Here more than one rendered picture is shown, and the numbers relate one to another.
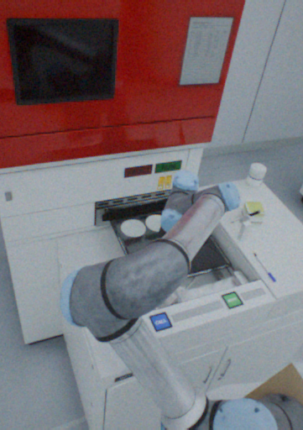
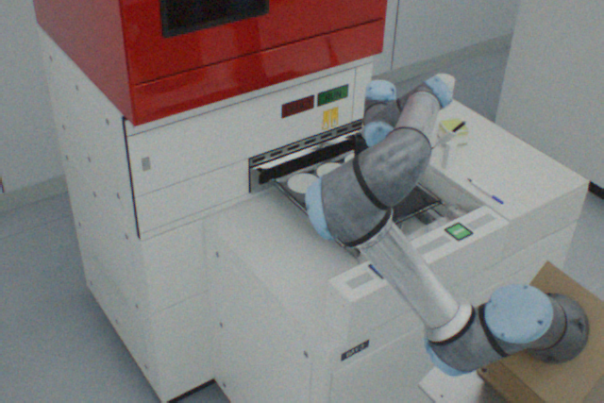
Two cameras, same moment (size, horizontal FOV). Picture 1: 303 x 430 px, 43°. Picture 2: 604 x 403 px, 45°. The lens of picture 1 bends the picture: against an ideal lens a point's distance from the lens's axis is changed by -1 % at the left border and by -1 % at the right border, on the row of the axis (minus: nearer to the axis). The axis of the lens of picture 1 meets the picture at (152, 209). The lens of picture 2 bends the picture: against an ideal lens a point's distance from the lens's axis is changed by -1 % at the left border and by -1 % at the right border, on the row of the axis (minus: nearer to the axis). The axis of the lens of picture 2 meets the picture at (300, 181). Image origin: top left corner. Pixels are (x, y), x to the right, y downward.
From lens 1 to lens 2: 0.73 m
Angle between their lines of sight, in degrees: 8
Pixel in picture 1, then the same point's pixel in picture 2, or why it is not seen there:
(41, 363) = not seen: outside the picture
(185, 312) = not seen: hidden behind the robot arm
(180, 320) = not seen: hidden behind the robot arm
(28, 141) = (176, 82)
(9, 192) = (147, 158)
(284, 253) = (504, 173)
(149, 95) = (307, 3)
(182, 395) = (446, 295)
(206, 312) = (432, 250)
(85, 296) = (340, 194)
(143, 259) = (391, 143)
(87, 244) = (247, 218)
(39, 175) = (181, 129)
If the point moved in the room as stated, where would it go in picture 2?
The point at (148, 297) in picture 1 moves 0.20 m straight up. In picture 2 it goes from (406, 176) to (420, 75)
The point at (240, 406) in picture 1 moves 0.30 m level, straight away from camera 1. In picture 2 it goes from (509, 289) to (542, 208)
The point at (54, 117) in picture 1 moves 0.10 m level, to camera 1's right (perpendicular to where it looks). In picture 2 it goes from (204, 46) to (244, 45)
